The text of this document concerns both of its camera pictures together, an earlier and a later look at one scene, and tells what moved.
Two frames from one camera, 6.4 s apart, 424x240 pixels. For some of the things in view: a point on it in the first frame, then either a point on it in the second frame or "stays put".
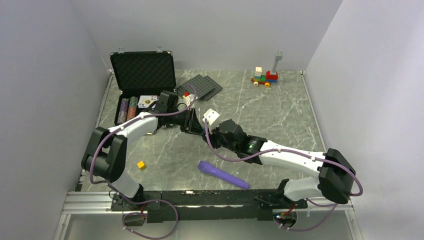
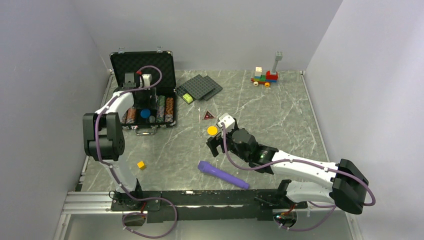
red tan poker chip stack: (131, 113) stays put
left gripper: (191, 124) to (151, 103)
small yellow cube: (141, 165) stays put
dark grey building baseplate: (202, 86) stays put
